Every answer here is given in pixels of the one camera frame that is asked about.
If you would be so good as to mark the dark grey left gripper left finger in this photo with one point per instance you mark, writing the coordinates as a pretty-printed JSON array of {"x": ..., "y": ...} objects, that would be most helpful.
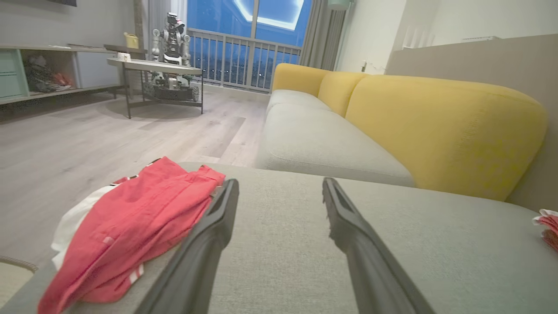
[{"x": 196, "y": 261}]

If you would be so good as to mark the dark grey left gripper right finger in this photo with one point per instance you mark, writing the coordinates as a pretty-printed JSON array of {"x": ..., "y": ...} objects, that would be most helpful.
[{"x": 370, "y": 270}]

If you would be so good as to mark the red and white basketball jersey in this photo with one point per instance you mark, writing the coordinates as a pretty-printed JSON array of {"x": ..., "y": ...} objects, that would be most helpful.
[{"x": 130, "y": 226}]

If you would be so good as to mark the red Bulls 23 shorts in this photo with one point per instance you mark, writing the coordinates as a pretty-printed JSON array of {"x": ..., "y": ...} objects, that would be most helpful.
[{"x": 550, "y": 229}]

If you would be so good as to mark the long grey sofa seat cushion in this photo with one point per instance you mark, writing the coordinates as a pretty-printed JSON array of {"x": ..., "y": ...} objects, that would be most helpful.
[{"x": 318, "y": 144}]

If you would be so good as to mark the large yellow backrest cushion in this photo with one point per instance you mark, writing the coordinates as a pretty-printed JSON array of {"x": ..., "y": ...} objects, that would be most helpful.
[{"x": 444, "y": 131}]

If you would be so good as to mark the short grey sofa seat cushion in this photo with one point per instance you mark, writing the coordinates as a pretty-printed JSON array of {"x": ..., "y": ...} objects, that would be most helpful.
[{"x": 292, "y": 98}]

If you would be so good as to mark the grey table with black legs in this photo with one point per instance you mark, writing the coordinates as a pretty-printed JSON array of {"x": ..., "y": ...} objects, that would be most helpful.
[{"x": 152, "y": 66}]

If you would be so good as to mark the low wooden shelf unit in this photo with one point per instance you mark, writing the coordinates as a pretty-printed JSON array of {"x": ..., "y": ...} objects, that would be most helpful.
[{"x": 96, "y": 69}]

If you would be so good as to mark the small white box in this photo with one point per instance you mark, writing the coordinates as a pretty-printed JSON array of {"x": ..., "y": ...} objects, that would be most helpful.
[{"x": 124, "y": 56}]

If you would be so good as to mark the white and grey wheeled robot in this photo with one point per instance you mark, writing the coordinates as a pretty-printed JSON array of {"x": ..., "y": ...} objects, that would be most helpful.
[{"x": 173, "y": 43}]

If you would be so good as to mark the grey balcony railing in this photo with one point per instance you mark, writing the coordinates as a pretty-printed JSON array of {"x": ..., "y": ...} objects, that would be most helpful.
[{"x": 244, "y": 40}]

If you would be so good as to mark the yellow watering can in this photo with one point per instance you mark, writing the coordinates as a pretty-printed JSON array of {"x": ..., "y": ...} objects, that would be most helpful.
[{"x": 132, "y": 41}]

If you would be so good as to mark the white slatted rack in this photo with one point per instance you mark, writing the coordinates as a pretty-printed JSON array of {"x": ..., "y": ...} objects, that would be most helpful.
[{"x": 418, "y": 38}]

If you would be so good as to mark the pile of clutter in shelf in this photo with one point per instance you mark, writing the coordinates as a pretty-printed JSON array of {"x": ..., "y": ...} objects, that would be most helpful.
[{"x": 43, "y": 76}]

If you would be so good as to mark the grey curtain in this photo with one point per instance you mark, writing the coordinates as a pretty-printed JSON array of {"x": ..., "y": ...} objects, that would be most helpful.
[{"x": 322, "y": 35}]

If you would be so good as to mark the beige panel behind sofa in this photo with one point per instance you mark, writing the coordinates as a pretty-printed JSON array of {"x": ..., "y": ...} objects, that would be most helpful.
[{"x": 501, "y": 61}]

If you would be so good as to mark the white sheer curtain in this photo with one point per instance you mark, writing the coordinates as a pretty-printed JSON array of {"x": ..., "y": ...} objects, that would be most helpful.
[{"x": 178, "y": 11}]

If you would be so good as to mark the flat white device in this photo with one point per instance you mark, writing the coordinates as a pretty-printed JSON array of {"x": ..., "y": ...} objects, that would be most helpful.
[{"x": 479, "y": 39}]

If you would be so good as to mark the mint green drawer unit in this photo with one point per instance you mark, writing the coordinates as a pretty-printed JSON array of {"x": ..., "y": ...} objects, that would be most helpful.
[{"x": 11, "y": 74}]

